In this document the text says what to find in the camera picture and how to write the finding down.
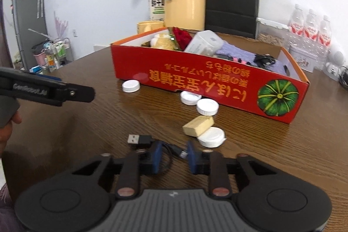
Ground black USB cable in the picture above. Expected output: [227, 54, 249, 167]
[127, 134, 189, 176]

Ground large white bottle cap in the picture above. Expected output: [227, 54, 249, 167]
[196, 98, 219, 116]

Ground yellow plush toy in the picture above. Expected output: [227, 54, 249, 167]
[150, 33, 176, 51]

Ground white robot speaker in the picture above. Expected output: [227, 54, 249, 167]
[324, 50, 346, 78]

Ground yellow mug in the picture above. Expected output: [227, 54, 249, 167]
[136, 20, 165, 34]

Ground grey refrigerator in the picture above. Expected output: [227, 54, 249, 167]
[11, 0, 51, 71]

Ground purple fuzzy clothing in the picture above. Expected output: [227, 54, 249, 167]
[0, 184, 25, 232]

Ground person's left hand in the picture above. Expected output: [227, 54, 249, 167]
[0, 110, 22, 152]

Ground red cardboard box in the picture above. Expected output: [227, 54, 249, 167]
[110, 27, 310, 125]

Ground clear cotton swab box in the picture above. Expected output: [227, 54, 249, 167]
[183, 30, 224, 55]

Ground purple drawstring pouch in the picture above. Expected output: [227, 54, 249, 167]
[216, 42, 286, 75]

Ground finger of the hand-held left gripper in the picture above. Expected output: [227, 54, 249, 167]
[35, 73, 67, 84]
[60, 83, 96, 107]

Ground beige rectangular block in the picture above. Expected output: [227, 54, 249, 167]
[182, 116, 215, 137]

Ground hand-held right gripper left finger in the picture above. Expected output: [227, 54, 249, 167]
[71, 143, 163, 199]

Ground clear food container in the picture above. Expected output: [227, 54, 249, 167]
[256, 17, 290, 45]

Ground white flip bottle cap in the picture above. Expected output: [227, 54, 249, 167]
[197, 127, 227, 148]

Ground white tin box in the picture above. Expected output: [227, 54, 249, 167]
[288, 45, 319, 73]

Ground black cable bundle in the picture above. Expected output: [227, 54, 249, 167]
[337, 65, 348, 90]

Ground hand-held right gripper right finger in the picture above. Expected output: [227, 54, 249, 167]
[186, 141, 277, 199]

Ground purple wall decal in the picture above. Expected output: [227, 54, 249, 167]
[53, 10, 69, 40]

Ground storage cart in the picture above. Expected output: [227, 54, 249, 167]
[28, 28, 74, 72]

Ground white milk carton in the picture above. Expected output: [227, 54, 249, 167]
[148, 0, 167, 22]

